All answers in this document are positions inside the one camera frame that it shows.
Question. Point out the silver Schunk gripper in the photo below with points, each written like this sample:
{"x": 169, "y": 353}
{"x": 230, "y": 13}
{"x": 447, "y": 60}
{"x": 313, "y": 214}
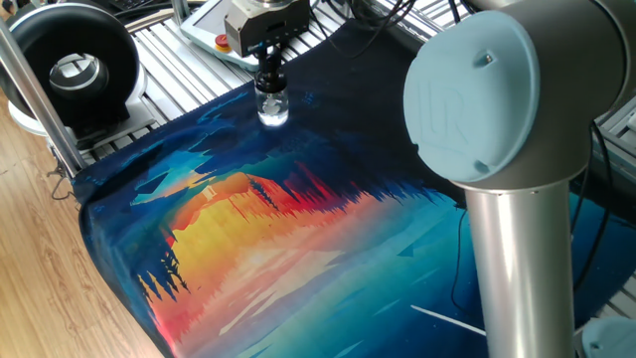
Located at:
{"x": 258, "y": 30}

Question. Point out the black knobbed jar lid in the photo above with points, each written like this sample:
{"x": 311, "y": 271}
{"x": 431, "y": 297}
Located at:
{"x": 270, "y": 82}

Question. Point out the clear glass jar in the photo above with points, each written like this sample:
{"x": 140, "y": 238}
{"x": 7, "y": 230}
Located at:
{"x": 271, "y": 109}

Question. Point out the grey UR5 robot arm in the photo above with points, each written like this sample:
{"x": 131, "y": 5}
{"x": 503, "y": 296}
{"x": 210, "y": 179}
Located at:
{"x": 522, "y": 149}

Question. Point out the white teach pendant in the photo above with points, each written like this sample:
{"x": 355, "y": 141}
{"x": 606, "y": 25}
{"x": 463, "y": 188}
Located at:
{"x": 204, "y": 27}

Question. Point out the colourful sunset print cloth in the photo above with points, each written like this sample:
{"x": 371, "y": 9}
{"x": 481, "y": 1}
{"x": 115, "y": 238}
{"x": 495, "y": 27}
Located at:
{"x": 298, "y": 248}

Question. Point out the aluminium rail with screws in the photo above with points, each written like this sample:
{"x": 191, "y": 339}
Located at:
{"x": 402, "y": 25}

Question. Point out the aluminium frame post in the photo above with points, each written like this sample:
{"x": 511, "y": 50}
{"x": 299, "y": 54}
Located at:
{"x": 45, "y": 107}

